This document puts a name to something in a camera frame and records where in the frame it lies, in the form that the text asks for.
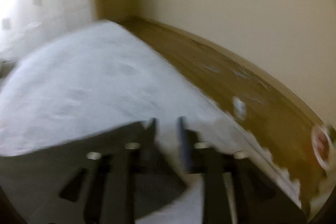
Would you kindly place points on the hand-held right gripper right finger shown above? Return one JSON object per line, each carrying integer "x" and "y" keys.
{"x": 183, "y": 142}

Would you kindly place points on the black towel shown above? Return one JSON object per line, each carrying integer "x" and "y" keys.
{"x": 39, "y": 174}

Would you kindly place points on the red and white round object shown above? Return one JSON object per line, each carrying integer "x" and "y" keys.
{"x": 320, "y": 145}

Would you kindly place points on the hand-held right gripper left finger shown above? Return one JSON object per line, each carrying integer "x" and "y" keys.
{"x": 148, "y": 134}

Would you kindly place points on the grey butterfly print blanket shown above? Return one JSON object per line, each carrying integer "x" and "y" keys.
{"x": 86, "y": 82}

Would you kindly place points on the small white object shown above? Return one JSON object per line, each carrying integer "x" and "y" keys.
{"x": 239, "y": 107}

